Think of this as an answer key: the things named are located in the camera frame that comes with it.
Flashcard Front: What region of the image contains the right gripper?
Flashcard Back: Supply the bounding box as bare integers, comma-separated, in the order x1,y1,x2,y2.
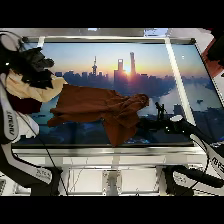
137,117,161,134

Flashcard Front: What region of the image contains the brown shirt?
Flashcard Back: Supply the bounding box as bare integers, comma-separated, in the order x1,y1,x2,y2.
46,83,151,148

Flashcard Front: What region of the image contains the white garment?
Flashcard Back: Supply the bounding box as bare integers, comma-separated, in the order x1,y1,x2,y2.
15,111,41,138

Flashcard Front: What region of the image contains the dark red garment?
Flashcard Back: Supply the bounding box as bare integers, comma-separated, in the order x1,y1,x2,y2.
6,92,43,115

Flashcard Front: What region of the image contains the black garment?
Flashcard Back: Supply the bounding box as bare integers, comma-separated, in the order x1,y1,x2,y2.
7,46,56,90

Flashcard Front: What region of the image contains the silver frame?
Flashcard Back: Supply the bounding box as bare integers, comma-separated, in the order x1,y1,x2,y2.
0,34,224,196

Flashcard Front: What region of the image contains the black cable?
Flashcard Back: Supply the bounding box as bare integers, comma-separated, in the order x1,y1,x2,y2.
16,111,69,196

